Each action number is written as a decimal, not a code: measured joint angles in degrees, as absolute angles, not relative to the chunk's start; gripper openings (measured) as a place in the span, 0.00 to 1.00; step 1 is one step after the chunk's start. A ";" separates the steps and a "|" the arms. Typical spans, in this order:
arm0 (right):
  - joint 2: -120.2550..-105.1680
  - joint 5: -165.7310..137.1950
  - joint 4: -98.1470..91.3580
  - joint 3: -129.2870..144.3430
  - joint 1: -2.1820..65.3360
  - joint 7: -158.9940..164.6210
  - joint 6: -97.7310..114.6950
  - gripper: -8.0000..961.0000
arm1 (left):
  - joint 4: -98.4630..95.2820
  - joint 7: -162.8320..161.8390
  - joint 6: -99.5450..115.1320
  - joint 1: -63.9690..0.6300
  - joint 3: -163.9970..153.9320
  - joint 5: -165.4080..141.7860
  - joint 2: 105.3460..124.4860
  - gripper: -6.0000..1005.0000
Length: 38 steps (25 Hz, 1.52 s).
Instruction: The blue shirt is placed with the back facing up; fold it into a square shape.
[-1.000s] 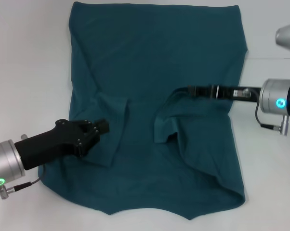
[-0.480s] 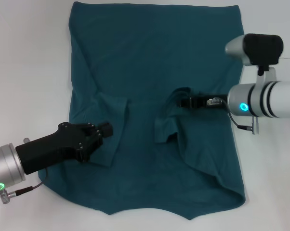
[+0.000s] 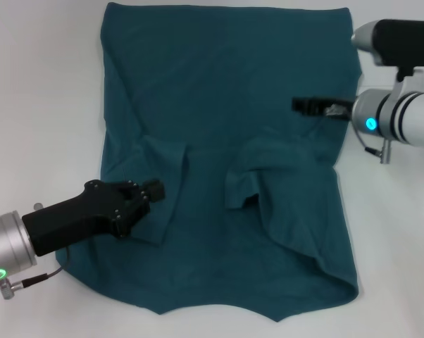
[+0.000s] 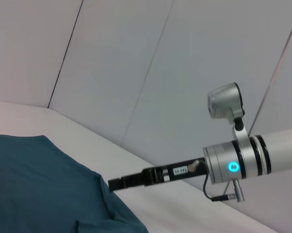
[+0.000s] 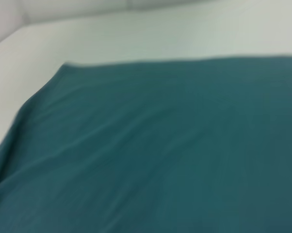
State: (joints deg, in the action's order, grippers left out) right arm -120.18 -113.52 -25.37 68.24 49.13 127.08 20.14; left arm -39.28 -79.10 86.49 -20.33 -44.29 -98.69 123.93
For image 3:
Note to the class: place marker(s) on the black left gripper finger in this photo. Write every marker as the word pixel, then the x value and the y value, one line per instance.
pixel 136 214
pixel 155 190

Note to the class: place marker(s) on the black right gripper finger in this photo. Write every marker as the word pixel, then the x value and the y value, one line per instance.
pixel 308 105

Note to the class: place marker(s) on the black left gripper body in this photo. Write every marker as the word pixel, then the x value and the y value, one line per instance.
pixel 78 218

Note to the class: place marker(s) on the teal blue shirt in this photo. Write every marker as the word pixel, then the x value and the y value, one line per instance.
pixel 226 88

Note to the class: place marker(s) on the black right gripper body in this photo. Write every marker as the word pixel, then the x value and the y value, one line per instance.
pixel 349 104

